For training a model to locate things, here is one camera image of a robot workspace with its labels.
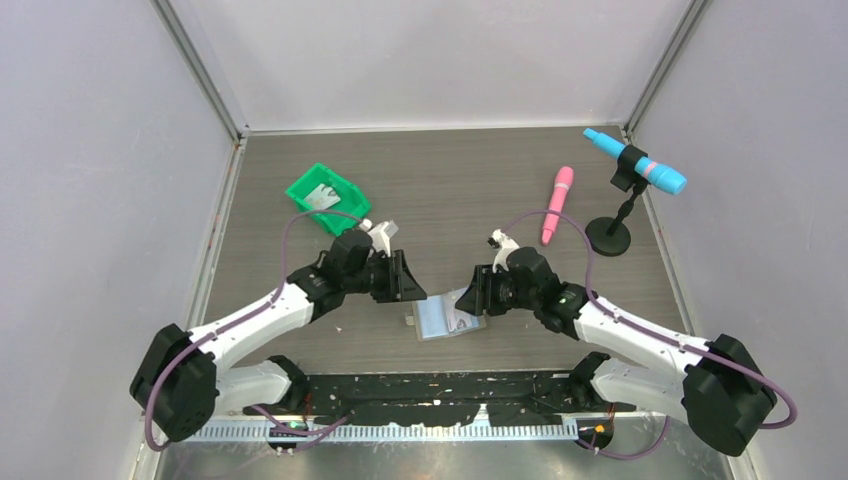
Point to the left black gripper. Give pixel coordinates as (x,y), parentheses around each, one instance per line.
(405,287)

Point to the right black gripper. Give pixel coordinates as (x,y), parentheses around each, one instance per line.
(479,298)

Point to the white credit card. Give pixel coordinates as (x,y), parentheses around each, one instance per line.
(459,322)

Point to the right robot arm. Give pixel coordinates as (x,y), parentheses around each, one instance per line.
(713,386)

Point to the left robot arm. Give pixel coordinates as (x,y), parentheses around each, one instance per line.
(187,377)

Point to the grey card in bin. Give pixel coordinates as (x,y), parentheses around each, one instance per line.
(322,197)

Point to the green plastic bin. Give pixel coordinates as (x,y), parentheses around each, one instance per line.
(353,200)

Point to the black microphone stand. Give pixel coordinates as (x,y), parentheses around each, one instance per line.
(609,236)

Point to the pink toy microphone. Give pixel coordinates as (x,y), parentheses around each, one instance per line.
(562,185)

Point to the blue toy microphone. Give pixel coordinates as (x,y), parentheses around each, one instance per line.
(634,165)

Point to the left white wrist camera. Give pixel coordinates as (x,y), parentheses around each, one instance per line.
(380,234)

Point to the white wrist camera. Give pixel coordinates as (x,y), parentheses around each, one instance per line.
(504,246)
(380,234)

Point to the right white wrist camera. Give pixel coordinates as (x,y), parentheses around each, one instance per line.
(504,246)

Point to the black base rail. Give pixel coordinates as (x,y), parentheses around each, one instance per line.
(510,398)

